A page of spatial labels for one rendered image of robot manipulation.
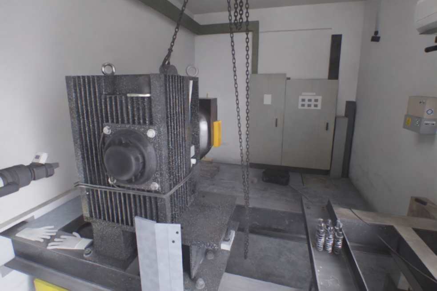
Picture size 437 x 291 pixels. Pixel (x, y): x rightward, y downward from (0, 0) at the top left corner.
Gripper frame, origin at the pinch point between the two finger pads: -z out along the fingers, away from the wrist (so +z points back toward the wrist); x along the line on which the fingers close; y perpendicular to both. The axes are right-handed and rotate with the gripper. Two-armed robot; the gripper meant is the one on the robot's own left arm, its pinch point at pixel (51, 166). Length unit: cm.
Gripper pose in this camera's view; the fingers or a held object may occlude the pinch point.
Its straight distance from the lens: 118.4
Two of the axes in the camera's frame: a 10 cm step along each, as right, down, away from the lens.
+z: -2.6, 1.3, -9.6
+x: 9.6, 0.3, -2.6
